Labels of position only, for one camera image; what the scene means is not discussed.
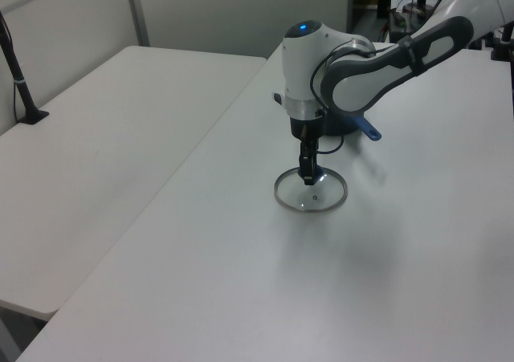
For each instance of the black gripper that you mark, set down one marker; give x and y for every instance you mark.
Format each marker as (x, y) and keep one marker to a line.
(307, 127)

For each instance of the glass lid with blue knob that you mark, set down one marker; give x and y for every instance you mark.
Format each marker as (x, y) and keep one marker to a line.
(321, 201)

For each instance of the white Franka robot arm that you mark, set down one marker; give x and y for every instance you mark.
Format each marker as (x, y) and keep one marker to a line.
(373, 69)

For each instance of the white side table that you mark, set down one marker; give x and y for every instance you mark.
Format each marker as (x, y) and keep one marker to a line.
(100, 157)

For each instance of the black stand with clamp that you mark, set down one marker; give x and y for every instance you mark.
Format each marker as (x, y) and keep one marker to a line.
(502, 49)

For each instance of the grey partition post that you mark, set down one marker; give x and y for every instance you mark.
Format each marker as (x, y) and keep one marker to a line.
(136, 10)

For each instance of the black camera pole with clamp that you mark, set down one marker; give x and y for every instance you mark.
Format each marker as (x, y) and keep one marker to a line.
(22, 89)

